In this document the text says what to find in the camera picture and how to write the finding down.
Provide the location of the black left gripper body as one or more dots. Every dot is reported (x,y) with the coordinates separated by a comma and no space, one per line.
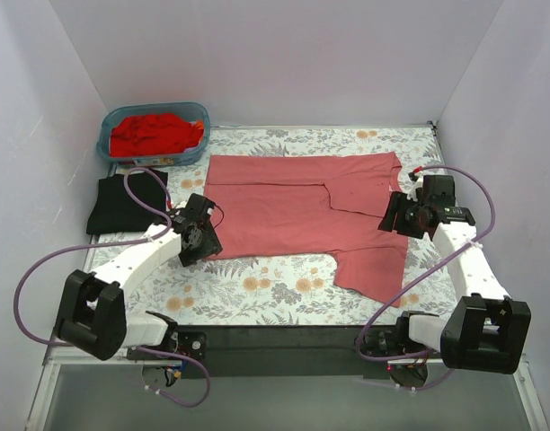
(209,245)

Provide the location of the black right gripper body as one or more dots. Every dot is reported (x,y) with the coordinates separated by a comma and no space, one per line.
(393,212)

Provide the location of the pink t shirt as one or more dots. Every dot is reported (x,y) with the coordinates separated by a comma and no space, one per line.
(276,206)

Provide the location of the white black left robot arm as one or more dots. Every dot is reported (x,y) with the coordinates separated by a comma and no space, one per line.
(92,312)

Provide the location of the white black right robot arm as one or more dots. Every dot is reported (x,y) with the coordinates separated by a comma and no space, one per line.
(487,329)

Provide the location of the floral patterned table mat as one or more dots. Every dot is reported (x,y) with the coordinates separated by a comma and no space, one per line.
(299,289)

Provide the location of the folded black t shirt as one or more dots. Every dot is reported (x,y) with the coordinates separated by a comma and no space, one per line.
(116,212)

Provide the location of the red t shirt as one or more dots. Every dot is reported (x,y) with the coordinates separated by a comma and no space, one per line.
(154,134)

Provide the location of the teal plastic laundry basket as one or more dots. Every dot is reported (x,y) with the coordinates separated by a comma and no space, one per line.
(189,111)

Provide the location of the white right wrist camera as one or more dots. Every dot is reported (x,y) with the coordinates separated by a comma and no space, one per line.
(416,178)

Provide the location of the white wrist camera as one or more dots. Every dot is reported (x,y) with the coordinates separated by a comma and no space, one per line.
(175,212)
(416,178)

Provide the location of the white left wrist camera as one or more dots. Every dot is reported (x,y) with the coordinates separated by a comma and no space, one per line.
(175,212)

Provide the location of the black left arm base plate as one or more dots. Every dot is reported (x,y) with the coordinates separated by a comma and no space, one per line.
(191,344)

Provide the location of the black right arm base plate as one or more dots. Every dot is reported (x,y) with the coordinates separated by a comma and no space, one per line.
(385,343)

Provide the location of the aluminium frame rail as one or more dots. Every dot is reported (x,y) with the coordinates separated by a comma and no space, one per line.
(54,359)

